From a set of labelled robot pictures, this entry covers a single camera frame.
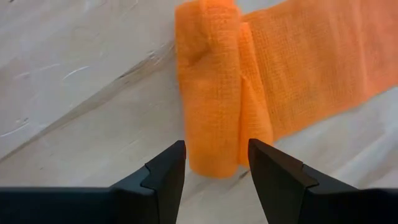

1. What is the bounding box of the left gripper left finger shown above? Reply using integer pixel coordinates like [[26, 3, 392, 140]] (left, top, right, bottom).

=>
[[0, 139, 187, 224]]

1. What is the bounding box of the orange elastic bandage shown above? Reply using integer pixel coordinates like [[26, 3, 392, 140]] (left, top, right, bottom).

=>
[[174, 0, 398, 180]]

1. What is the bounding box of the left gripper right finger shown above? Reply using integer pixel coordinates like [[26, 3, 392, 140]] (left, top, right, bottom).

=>
[[248, 138, 398, 224]]

